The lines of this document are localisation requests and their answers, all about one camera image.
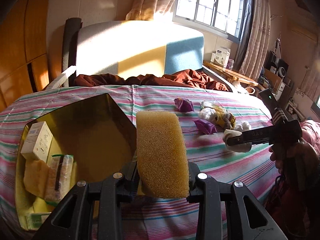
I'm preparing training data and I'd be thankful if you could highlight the white barcode carton box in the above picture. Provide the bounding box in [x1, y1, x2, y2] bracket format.
[21, 121, 53, 163]

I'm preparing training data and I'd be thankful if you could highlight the cream blue sock roll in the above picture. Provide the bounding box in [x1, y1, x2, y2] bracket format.
[223, 129, 252, 153]

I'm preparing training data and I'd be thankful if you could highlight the striped pink green bedsheet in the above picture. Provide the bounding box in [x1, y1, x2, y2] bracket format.
[1, 85, 278, 239]

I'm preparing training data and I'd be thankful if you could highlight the white mug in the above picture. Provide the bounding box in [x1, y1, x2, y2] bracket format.
[234, 83, 255, 95]

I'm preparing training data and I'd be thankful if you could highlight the cluttered shelf with electronics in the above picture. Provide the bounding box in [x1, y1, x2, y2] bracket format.
[264, 40, 319, 121]

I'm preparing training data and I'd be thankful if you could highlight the white carton on table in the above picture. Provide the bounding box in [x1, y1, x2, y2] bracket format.
[210, 47, 231, 68]

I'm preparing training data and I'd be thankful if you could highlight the purple snack packet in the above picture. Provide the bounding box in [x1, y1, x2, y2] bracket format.
[194, 119, 217, 135]
[174, 98, 194, 113]

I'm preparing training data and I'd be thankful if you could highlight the tricolour foam headboard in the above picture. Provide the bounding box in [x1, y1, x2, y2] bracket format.
[75, 21, 204, 79]

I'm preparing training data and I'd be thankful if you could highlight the yellow sponge block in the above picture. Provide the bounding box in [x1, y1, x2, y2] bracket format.
[23, 160, 49, 199]
[136, 111, 189, 199]

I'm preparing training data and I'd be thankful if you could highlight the clear plastic bag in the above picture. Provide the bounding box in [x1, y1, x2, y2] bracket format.
[199, 107, 216, 122]

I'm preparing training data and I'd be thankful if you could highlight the rust brown blanket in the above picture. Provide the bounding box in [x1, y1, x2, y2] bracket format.
[73, 69, 228, 92]

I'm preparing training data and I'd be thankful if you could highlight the long wafer biscuit pack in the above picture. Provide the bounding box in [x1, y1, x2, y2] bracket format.
[44, 154, 74, 206]

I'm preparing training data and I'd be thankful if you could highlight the beige curtain right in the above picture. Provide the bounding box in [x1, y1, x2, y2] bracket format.
[234, 0, 271, 81]

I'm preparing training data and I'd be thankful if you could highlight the wooden wardrobe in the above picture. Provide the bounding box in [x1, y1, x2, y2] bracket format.
[1, 0, 49, 110]

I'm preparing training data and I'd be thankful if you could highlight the green yellow noodle pack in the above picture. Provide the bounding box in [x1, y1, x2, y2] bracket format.
[201, 101, 219, 109]

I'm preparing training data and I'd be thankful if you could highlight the white bed rail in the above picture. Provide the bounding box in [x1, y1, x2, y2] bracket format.
[44, 66, 76, 90]

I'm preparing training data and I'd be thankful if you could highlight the gold metal tin box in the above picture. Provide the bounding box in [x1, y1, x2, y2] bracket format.
[15, 93, 138, 231]

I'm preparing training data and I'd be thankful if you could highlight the person's right hand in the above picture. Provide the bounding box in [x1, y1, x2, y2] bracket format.
[268, 138, 319, 177]

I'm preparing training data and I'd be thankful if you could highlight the small green white box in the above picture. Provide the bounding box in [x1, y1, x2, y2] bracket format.
[26, 212, 51, 231]

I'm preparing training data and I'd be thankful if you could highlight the window with metal frame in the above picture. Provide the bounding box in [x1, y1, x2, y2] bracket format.
[173, 0, 247, 43]

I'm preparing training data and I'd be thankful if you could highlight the wooden bedside table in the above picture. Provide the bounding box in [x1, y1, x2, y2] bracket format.
[203, 61, 258, 87]

